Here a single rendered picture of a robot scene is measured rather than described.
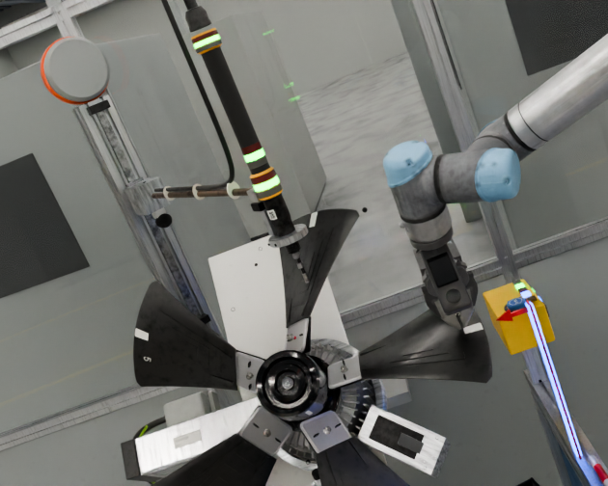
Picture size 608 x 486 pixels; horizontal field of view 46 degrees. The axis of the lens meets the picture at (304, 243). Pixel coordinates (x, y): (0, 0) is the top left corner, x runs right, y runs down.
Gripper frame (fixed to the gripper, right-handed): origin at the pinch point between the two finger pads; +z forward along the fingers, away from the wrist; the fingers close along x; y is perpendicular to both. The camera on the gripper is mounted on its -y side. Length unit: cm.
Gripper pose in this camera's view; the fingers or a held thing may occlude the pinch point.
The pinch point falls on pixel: (461, 325)
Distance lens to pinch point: 128.3
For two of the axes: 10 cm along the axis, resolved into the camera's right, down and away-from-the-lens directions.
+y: -0.9, -5.4, 8.3
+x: -9.3, 3.4, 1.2
